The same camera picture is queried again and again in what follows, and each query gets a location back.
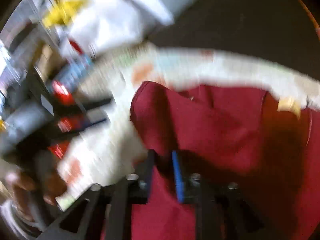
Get maroon small garment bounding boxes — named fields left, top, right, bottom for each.
left=130, top=81, right=319, bottom=239

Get person left hand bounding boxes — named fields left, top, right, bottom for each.
left=5, top=170, right=67, bottom=222

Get heart pattern quilted blanket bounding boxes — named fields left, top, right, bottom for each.
left=57, top=43, right=319, bottom=210

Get blue toy box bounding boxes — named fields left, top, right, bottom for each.
left=47, top=54, right=93, bottom=93

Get yellow plastic bag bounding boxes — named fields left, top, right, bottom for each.
left=42, top=0, right=90, bottom=29

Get white paper shopping bag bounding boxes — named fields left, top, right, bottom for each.
left=60, top=0, right=174, bottom=57

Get black cushion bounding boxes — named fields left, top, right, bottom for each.
left=149, top=0, right=319, bottom=79

